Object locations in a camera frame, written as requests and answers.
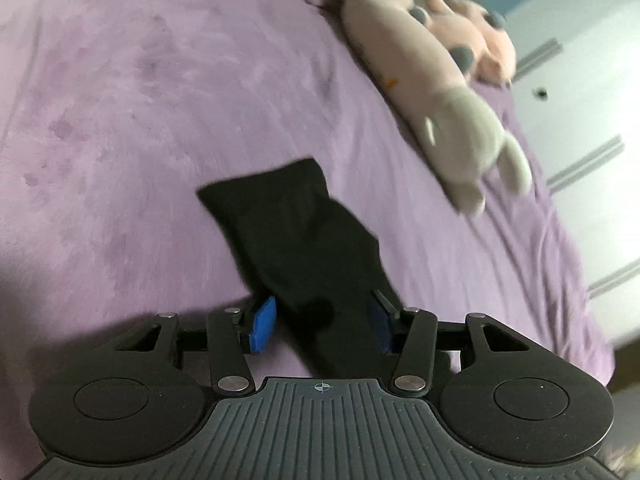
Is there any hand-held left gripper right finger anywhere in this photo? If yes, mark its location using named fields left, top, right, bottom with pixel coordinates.
left=369, top=290, right=543, bottom=398

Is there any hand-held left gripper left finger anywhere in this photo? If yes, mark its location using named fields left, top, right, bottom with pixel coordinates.
left=100, top=296, right=277, bottom=395

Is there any black garment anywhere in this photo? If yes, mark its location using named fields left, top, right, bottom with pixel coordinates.
left=196, top=158, right=408, bottom=378

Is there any purple blanket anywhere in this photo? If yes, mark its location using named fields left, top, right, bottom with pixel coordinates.
left=0, top=0, right=616, bottom=480

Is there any grey and cream plush toy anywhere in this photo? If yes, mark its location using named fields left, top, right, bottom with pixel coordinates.
left=320, top=0, right=533, bottom=217

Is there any white wardrobe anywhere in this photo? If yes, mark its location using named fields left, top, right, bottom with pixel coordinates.
left=500, top=0, right=640, bottom=351

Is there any pink plush toy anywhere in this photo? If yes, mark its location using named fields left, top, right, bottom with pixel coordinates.
left=425, top=0, right=518, bottom=84

